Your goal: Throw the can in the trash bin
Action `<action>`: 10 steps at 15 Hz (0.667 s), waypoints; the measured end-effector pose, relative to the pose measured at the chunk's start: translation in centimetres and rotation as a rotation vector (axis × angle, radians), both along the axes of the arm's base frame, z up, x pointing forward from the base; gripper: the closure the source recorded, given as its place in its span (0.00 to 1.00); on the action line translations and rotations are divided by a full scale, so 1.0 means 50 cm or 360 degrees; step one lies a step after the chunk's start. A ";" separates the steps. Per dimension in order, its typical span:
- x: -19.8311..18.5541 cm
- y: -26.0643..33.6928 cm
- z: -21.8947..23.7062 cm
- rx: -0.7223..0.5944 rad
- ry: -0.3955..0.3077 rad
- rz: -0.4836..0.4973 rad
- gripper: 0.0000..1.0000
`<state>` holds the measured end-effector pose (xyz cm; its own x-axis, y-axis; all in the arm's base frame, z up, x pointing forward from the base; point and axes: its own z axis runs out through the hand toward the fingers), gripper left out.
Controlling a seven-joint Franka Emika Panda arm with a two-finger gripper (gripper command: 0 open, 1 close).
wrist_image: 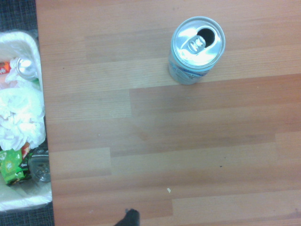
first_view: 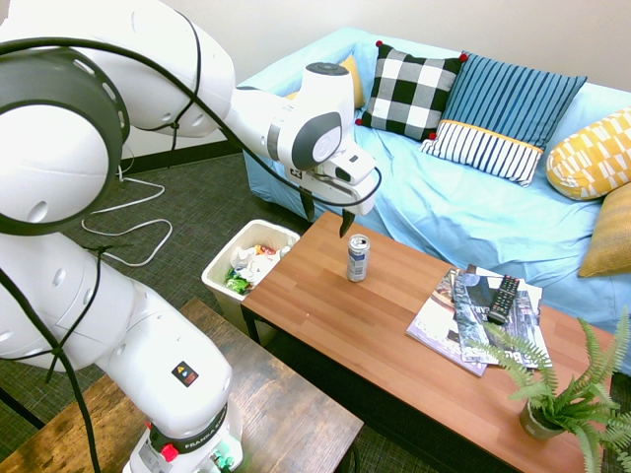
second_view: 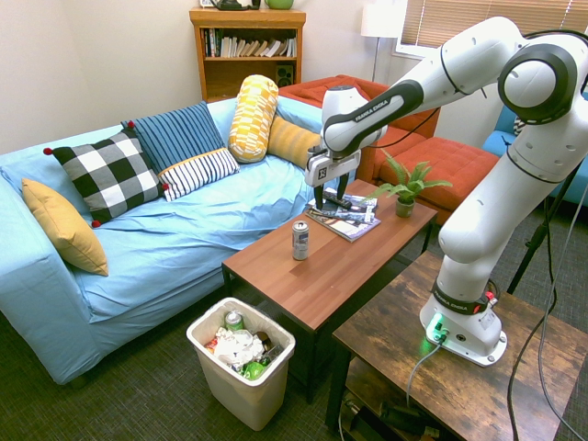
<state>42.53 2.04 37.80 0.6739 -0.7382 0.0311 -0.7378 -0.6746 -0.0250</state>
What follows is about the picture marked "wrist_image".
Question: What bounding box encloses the beige plastic trash bin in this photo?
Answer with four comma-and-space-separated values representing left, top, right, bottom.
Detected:
0, 29, 53, 212

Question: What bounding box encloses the reddish wooden coffee table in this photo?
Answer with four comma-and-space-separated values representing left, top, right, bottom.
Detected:
35, 0, 301, 226

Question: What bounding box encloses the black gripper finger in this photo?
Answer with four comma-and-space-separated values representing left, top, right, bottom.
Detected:
114, 208, 140, 226

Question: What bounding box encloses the silver light blue drink can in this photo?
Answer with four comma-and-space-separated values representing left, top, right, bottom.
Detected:
167, 16, 226, 86

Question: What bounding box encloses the green snack wrapper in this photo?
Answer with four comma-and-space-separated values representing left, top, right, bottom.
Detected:
0, 148, 33, 186

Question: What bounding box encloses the crumpled white paper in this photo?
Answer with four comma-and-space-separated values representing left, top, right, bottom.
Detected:
0, 88, 46, 151

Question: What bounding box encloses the green silver discarded can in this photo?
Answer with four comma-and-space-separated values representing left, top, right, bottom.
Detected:
16, 57, 40, 82

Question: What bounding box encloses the dark discarded can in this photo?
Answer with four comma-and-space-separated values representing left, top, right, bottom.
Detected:
28, 145, 51, 183

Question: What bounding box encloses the red orange wrapper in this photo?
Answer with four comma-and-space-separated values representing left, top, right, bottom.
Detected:
0, 60, 12, 76

